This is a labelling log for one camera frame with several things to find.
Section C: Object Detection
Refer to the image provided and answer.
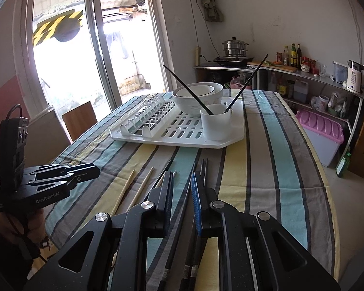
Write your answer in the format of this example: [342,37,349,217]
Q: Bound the yellow black striped sign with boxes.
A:
[33,10,84,47]

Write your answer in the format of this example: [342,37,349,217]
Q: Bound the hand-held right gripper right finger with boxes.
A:
[190,170,342,291]

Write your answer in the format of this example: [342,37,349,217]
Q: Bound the steel steamer pot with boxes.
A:
[221,37,249,58]

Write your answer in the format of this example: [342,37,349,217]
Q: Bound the white cup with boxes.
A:
[200,104,233,141]

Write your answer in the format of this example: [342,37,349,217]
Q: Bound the plastic bags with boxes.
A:
[328,92,349,119]

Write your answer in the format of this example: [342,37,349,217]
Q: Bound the hanging clothes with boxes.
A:
[106,32,129,59]

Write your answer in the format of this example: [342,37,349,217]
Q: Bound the grey plastic jug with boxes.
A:
[293,79,309,103]

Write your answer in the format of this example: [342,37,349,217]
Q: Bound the long steel shelf table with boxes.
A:
[249,64,364,170]

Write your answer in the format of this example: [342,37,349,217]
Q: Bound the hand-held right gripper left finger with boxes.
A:
[23,170,175,291]

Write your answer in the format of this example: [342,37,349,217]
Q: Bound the pink plastic basket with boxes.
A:
[230,77,252,90]

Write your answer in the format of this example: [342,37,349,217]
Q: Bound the white sliding glass door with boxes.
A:
[12,0,177,107]

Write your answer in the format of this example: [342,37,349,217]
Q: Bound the striped tablecloth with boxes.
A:
[45,89,341,291]

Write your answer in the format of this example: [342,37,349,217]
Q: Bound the wooden chair back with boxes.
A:
[61,101,98,142]

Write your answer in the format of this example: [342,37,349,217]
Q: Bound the green bottle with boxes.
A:
[335,147,352,178]

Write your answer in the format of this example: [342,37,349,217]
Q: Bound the white plastic dish rack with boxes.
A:
[110,95,246,149]

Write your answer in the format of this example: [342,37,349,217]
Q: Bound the oil bottle yellow label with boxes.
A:
[277,74,288,96]

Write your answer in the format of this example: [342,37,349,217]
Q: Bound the wooden cutting board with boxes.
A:
[247,61,298,73]

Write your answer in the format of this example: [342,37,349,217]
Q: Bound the white electric kettle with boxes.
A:
[346,61,364,93]

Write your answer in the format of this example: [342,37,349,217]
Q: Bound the pink-lid storage box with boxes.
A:
[296,110,344,168]

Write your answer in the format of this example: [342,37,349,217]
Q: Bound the black induction cooker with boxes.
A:
[213,56,255,66]

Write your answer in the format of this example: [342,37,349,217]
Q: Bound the water filter pitcher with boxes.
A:
[332,61,349,84]

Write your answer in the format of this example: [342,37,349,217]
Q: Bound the small white bowl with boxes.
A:
[176,85,216,97]

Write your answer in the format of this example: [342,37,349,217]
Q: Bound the person's left hand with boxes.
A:
[0,208,47,245]

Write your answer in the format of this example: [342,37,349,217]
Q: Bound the black cable loop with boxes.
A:
[5,104,23,119]

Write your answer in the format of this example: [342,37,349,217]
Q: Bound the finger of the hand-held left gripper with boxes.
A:
[30,163,97,176]
[29,170,101,189]

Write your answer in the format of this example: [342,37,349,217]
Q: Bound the small steel shelf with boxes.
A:
[193,64,257,90]

